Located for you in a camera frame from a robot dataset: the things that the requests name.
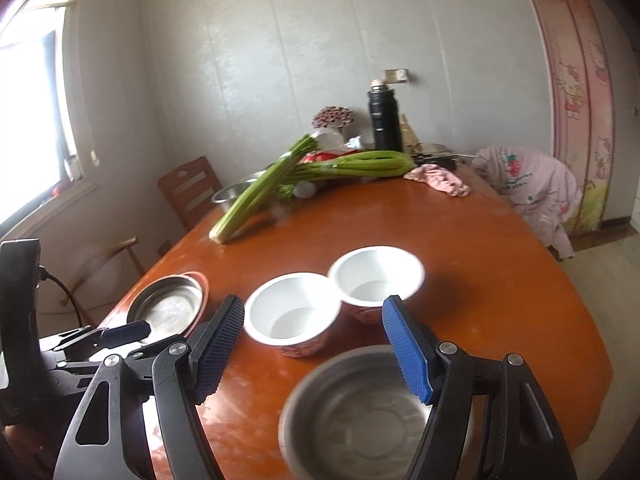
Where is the large stainless steel bowl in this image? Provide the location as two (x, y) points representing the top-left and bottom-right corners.
(278, 345), (476, 480)

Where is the pink crumpled cloth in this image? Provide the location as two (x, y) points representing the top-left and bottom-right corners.
(403, 164), (471, 198)

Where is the Hello Kitty poster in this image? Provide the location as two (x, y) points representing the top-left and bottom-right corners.
(515, 0), (616, 236)

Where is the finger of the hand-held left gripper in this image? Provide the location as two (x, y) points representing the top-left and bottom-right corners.
(125, 342), (168, 363)
(40, 320), (152, 357)

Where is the brown wooden slat chair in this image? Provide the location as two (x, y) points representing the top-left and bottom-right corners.
(157, 156), (223, 233)

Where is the black flat object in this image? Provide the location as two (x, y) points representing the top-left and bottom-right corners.
(417, 147), (458, 168)

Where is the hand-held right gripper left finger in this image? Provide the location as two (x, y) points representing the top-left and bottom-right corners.
(52, 294), (246, 480)

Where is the pink strawberry print jacket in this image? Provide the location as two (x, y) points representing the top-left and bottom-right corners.
(472, 145), (583, 261)

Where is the wooden armchair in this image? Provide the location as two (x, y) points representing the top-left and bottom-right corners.
(65, 237), (146, 311)

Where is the celery bunch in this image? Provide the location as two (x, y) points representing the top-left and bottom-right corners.
(209, 134), (321, 245)
(280, 150), (416, 196)

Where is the red printed paper bowl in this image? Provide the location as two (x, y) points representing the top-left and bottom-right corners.
(243, 272), (346, 359)
(328, 246), (426, 323)

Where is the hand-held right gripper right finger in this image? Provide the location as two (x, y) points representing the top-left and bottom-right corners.
(381, 295), (576, 480)

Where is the window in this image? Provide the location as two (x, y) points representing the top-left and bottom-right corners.
(0, 0), (96, 223)

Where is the black cable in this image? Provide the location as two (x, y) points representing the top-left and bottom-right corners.
(41, 269), (85, 328)

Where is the small stainless steel bowl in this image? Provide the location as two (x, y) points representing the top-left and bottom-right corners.
(211, 170), (266, 213)

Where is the black thermos bottle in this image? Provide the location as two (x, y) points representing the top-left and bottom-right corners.
(368, 79), (404, 153)

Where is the stainless steel plate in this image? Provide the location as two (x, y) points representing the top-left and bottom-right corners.
(126, 275), (203, 345)

